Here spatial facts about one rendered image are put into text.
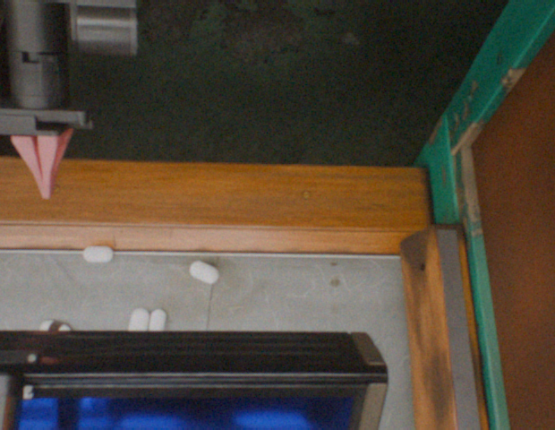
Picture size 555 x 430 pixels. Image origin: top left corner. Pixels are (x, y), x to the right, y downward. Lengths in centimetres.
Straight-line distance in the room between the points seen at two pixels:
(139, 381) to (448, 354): 39
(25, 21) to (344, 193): 42
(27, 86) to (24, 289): 26
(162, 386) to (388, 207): 50
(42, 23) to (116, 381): 40
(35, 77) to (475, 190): 48
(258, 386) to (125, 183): 48
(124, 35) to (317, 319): 40
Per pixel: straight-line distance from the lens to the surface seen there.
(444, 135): 86
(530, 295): 67
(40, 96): 73
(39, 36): 72
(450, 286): 75
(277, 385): 44
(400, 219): 87
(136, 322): 81
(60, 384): 45
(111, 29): 72
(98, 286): 85
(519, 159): 69
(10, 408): 44
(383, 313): 85
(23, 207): 88
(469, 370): 73
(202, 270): 82
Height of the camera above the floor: 154
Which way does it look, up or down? 67 degrees down
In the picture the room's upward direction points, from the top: 12 degrees clockwise
